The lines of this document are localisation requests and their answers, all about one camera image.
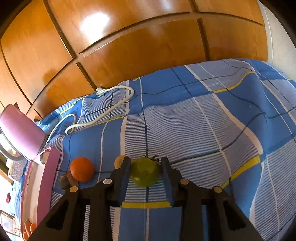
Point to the orange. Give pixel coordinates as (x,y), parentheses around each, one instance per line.
(25,236)
(33,227)
(82,169)

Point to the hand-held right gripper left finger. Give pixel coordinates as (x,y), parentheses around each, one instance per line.
(126,178)

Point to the wooden door with glass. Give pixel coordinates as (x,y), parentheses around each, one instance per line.
(7,220)

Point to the silver embossed tissue box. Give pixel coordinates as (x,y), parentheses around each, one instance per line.
(18,172)

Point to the small red item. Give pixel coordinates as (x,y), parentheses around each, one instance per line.
(8,198)

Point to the wooden panelled wardrobe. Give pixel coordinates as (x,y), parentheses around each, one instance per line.
(115,46)

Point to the green tomato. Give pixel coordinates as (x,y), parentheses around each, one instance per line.
(144,172)

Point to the pink electric kettle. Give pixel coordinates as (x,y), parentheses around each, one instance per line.
(20,132)

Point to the pink shallow tray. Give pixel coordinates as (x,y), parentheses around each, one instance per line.
(48,185)

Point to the halved kiwi fruit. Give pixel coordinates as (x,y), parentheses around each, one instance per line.
(66,182)

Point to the blue plaid tablecloth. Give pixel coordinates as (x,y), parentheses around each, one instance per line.
(196,120)

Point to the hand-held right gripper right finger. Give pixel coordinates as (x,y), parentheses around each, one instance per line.
(167,185)

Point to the carrot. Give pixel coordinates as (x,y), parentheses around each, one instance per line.
(27,226)

